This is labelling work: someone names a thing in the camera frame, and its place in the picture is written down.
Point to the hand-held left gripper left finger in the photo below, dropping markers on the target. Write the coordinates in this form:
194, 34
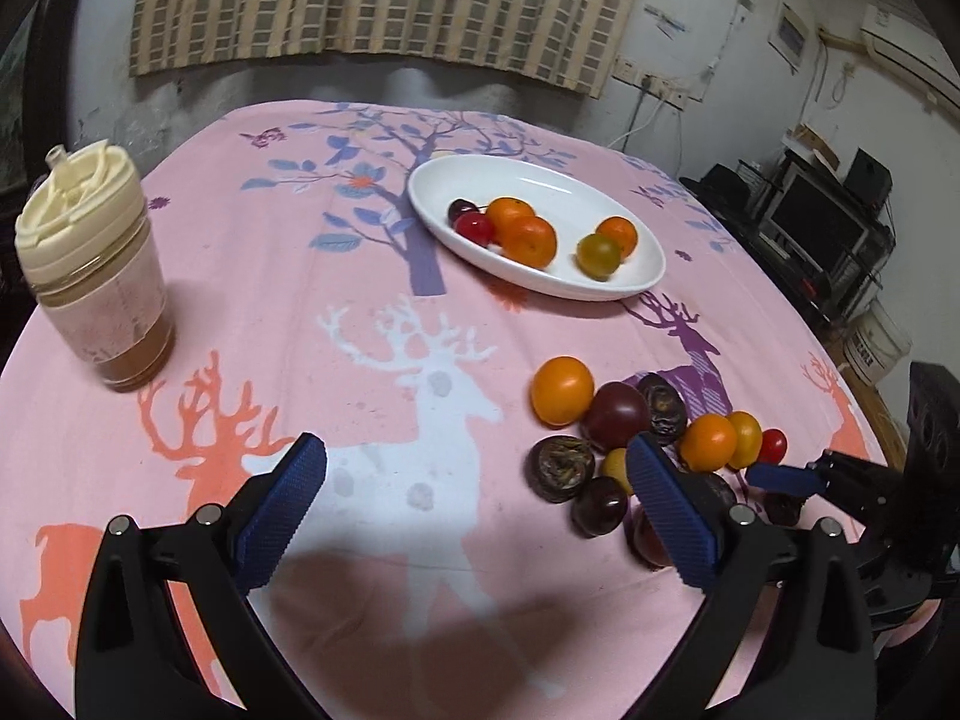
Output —
281, 514

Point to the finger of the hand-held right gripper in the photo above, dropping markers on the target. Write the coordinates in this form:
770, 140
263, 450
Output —
780, 477

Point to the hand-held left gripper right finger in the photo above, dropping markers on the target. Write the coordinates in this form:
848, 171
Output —
671, 521

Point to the dark purple fruit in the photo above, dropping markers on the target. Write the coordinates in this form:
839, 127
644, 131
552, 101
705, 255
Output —
784, 508

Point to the white oval plate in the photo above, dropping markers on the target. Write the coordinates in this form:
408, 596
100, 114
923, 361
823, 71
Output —
536, 219

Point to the dark red plum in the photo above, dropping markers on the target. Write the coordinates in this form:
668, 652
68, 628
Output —
616, 417
649, 541

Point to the red cherry tomato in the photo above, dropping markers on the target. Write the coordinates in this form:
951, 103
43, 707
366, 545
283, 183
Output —
773, 445
474, 228

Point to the yellow orange tomato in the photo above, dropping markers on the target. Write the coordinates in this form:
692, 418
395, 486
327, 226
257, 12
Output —
748, 438

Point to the dark red cherry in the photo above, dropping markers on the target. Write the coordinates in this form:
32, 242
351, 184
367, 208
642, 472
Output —
457, 208
598, 507

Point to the small yellow tomato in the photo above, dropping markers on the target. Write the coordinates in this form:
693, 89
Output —
616, 466

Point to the wrinkled dark passion fruit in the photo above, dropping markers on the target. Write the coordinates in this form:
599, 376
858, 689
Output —
562, 469
663, 409

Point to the white plastic bucket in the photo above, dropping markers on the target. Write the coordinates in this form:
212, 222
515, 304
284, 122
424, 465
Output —
876, 341

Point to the large orange tomato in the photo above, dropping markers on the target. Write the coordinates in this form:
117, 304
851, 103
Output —
562, 390

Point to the black computer monitor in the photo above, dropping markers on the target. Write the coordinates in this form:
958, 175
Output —
814, 221

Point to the green yellow tomato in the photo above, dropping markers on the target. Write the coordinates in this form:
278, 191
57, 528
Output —
598, 256

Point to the glass jar with cream lid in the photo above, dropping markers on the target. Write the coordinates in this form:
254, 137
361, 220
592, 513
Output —
94, 270

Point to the black speaker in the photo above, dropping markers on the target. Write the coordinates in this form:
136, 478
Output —
868, 175

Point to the cardboard piece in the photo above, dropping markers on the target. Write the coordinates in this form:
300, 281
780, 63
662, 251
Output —
817, 144

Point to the white air conditioner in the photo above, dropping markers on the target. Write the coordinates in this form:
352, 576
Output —
911, 41

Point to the white wall power socket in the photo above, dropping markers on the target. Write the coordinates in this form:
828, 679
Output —
660, 84

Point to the white wall panel box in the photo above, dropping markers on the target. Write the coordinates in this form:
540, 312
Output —
789, 36

